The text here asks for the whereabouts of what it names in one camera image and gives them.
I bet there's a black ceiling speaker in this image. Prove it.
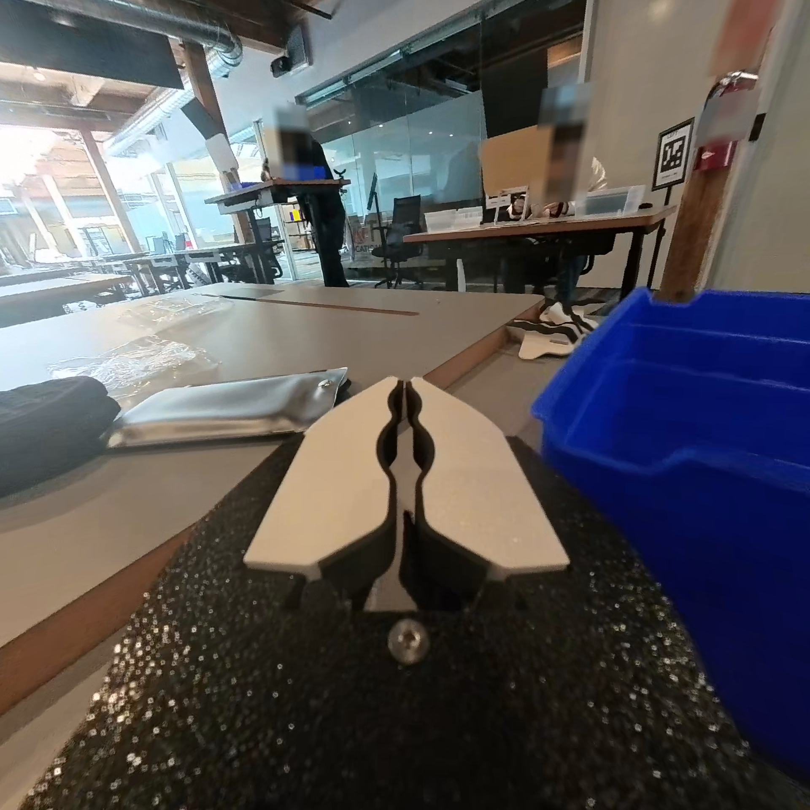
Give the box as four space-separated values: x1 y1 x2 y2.
271 28 313 78

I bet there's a silver ventilation duct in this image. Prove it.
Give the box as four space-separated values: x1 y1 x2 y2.
38 0 244 69

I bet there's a cardboard box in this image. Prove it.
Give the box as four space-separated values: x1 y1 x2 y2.
480 125 559 210

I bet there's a black white striped cloth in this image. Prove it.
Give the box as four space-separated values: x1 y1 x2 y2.
511 301 610 359

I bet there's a black office chair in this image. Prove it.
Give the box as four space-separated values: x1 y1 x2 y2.
372 195 426 290

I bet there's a clear plastic bag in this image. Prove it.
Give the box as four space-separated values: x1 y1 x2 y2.
49 337 220 388

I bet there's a wooden standing desk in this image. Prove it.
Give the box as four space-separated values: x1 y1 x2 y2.
204 179 352 286

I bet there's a wooden post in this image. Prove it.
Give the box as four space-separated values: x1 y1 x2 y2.
660 166 730 304

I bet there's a red fire alarm box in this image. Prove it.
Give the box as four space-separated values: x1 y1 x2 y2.
694 142 739 172

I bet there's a silver foil pouch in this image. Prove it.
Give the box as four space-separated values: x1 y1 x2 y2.
106 367 350 451

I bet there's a black white marker tag sign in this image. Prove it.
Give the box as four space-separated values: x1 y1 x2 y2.
652 117 696 191

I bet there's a wooden desk with black legs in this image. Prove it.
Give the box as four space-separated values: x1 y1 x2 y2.
403 204 678 300

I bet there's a blue plastic bin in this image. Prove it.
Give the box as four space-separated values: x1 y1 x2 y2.
532 288 810 780

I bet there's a clear plastic container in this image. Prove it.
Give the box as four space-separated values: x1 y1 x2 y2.
424 205 486 234
585 185 647 218

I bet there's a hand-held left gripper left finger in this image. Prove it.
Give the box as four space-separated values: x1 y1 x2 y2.
243 376 406 613

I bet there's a red fire extinguisher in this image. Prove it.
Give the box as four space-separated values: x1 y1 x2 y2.
707 71 760 102

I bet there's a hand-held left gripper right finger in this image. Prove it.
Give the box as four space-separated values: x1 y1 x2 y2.
404 376 572 610

